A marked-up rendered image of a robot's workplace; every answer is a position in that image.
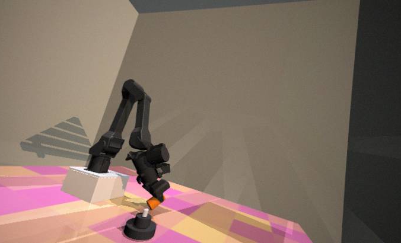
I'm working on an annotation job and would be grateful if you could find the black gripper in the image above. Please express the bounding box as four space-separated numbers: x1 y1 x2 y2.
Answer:
136 165 170 203

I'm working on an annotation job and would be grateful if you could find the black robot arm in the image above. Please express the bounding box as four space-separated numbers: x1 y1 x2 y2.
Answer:
84 79 170 178

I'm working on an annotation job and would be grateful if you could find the orange cylinder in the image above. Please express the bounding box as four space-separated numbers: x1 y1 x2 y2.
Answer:
147 197 161 210

